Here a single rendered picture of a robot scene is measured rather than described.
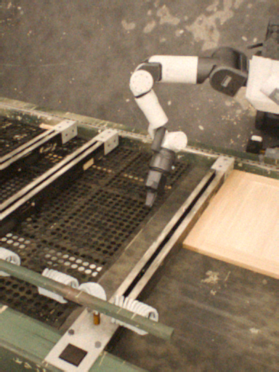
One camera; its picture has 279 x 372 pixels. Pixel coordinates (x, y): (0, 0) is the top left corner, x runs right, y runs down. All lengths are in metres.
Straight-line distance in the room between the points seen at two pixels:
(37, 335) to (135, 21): 2.57
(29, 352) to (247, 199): 1.02
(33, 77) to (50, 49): 0.25
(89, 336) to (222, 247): 0.59
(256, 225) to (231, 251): 0.19
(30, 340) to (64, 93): 2.51
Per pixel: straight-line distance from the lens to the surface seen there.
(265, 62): 1.53
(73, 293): 1.00
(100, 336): 1.12
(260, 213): 1.71
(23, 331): 1.16
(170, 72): 1.57
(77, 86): 3.39
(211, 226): 1.60
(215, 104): 2.97
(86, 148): 1.98
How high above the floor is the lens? 2.81
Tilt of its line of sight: 67 degrees down
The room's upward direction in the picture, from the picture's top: 80 degrees counter-clockwise
